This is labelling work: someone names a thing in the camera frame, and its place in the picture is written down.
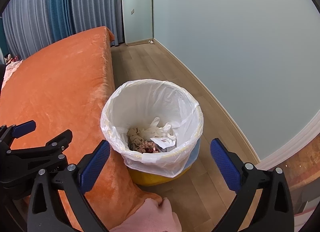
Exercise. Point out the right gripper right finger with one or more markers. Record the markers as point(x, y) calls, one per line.
point(231, 167)

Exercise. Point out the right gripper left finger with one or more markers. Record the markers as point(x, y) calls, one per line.
point(91, 165)

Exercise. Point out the pink cloth foreground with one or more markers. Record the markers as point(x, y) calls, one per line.
point(152, 216)

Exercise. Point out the pink quilt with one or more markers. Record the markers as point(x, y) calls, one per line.
point(9, 70)

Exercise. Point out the trash inside bin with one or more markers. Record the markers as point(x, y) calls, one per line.
point(154, 139)

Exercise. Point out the orange plush bed blanket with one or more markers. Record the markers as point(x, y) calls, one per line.
point(65, 86)

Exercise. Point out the blue grey pleated curtain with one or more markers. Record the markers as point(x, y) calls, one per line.
point(30, 25)

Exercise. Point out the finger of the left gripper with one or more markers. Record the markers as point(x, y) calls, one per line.
point(57, 145)
point(23, 129)

